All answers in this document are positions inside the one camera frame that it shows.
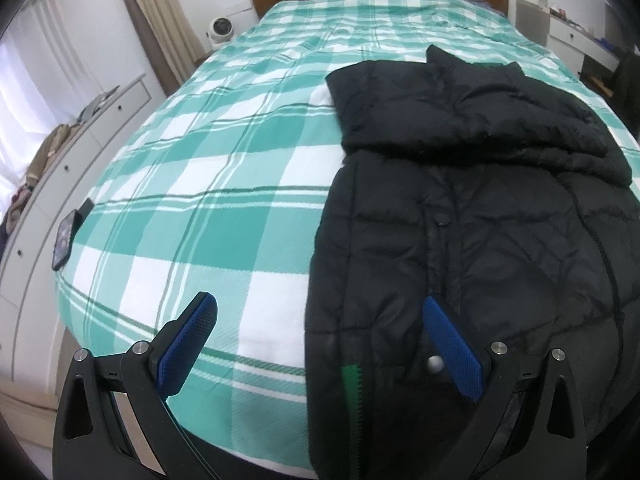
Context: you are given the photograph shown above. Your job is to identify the wooden chair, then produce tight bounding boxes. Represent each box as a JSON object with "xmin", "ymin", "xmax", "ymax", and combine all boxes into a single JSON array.
[{"xmin": 589, "ymin": 72, "xmax": 614, "ymax": 97}]

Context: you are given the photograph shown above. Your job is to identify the pile of clothes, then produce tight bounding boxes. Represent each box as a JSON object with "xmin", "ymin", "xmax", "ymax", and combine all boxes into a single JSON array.
[{"xmin": 0, "ymin": 122, "xmax": 83, "ymax": 231}]

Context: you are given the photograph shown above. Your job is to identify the white drawer cabinet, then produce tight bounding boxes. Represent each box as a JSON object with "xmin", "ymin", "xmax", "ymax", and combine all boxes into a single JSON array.
[{"xmin": 0, "ymin": 74, "xmax": 153, "ymax": 391}]

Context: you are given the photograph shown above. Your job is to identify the dark coat on chair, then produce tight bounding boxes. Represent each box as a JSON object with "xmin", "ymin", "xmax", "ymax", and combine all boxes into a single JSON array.
[{"xmin": 612, "ymin": 47, "xmax": 640, "ymax": 136}]

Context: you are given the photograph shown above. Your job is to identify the smartphone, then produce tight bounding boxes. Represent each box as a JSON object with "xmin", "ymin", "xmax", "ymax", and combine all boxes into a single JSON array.
[{"xmin": 51, "ymin": 210, "xmax": 77, "ymax": 271}]

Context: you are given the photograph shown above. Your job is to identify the sheer white curtain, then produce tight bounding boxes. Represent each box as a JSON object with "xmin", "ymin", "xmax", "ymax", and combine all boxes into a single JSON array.
[{"xmin": 0, "ymin": 0, "xmax": 108, "ymax": 181}]

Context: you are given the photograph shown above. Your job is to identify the green plaid bedsheet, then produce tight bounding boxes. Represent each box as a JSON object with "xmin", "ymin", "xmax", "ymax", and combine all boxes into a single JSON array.
[{"xmin": 52, "ymin": 0, "xmax": 640, "ymax": 480}]

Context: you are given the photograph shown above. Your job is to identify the beige curtain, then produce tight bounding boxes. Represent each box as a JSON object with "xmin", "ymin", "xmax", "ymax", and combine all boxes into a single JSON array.
[{"xmin": 111, "ymin": 0, "xmax": 206, "ymax": 96}]

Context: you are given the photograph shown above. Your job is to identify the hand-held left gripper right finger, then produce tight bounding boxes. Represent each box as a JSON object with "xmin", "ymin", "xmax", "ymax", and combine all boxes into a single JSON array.
[{"xmin": 422, "ymin": 295, "xmax": 590, "ymax": 480}]

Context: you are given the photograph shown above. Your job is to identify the small white fan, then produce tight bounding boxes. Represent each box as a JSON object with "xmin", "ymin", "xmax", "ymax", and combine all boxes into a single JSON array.
[{"xmin": 207, "ymin": 17, "xmax": 232, "ymax": 50}]

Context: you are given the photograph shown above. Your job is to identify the black puffer jacket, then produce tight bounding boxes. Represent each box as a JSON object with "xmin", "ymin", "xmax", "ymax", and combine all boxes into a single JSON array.
[{"xmin": 302, "ymin": 45, "xmax": 640, "ymax": 480}]

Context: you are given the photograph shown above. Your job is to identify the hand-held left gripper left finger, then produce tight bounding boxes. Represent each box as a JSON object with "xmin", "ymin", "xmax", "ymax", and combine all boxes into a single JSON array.
[{"xmin": 52, "ymin": 291, "xmax": 221, "ymax": 480}]

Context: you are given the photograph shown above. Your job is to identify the grey papers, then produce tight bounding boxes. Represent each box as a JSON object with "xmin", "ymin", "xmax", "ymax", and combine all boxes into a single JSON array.
[{"xmin": 77, "ymin": 87, "xmax": 121, "ymax": 123}]

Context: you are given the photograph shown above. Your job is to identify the white desk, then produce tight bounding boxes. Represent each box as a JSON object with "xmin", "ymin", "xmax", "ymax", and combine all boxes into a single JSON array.
[{"xmin": 515, "ymin": 0, "xmax": 621, "ymax": 81}]

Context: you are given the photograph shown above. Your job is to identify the grey wall panel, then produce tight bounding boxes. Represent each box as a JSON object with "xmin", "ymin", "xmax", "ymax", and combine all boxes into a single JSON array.
[{"xmin": 602, "ymin": 2, "xmax": 628, "ymax": 48}]

